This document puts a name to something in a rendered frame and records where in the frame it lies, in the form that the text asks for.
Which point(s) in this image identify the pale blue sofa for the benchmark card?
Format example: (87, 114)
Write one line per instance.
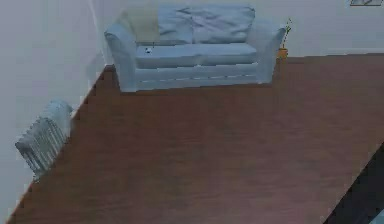
(200, 56)

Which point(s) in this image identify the small black white object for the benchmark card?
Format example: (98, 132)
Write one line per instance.
(148, 50)

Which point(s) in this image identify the beige throw blanket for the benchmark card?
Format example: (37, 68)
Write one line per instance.
(144, 24)

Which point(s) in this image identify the house plant in orange pot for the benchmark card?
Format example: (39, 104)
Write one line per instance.
(283, 50)

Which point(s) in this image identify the white ribbed radiator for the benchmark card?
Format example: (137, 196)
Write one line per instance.
(45, 135)

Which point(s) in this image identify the framed wall picture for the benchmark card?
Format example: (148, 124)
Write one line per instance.
(366, 2)

